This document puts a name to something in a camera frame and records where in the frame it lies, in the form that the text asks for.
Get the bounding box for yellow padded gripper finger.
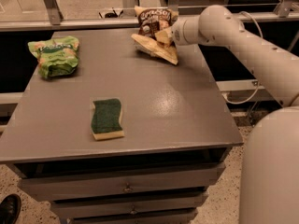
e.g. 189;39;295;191
155;27;173;46

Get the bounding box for brown chip bag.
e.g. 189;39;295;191
131;6;178;65

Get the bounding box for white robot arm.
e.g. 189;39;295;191
155;5;299;224

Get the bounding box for green chip bag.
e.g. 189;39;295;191
28;35;79;79

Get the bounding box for green yellow sponge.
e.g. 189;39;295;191
91;98;124;140

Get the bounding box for grey drawer cabinet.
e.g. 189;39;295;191
0;29;242;224

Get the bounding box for bottom grey drawer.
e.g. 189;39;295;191
70;208;197;224

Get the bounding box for grey drawer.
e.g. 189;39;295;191
70;208;197;224
51;191;208;218
19;162;225;201

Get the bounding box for middle grey drawer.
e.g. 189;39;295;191
51;191;208;218

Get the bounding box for top grey drawer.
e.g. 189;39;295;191
19;162;225;201

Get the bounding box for black shoe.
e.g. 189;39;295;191
0;194;21;224

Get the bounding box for white cable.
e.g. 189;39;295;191
221;11;264;105

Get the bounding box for metal railing frame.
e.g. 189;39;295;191
0;0;299;32

